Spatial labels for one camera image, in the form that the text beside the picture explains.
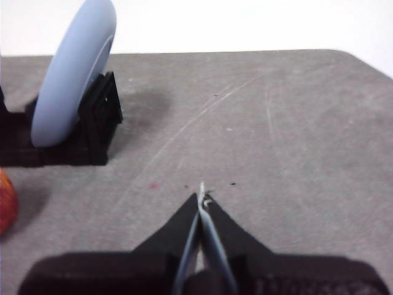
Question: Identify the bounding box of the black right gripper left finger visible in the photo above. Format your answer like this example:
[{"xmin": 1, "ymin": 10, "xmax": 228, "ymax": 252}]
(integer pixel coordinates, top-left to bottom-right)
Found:
[{"xmin": 18, "ymin": 192, "xmax": 201, "ymax": 295}]

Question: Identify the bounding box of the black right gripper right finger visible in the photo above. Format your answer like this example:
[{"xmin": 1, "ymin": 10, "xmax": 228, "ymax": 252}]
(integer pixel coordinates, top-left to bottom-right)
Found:
[{"xmin": 199, "ymin": 182, "xmax": 386, "ymax": 295}]

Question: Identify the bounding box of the red yellow apple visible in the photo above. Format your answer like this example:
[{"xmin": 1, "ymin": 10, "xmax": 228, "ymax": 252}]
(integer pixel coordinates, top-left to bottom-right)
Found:
[{"xmin": 0, "ymin": 168, "xmax": 20, "ymax": 237}]

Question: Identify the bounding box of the black plate rack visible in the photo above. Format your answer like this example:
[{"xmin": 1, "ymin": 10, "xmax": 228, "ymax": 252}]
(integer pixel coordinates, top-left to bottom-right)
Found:
[{"xmin": 0, "ymin": 71, "xmax": 124, "ymax": 168}]

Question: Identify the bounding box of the blue plate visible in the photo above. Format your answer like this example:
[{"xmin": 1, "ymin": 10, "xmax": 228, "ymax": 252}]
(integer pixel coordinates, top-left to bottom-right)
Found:
[{"xmin": 30, "ymin": 0, "xmax": 118, "ymax": 149}]

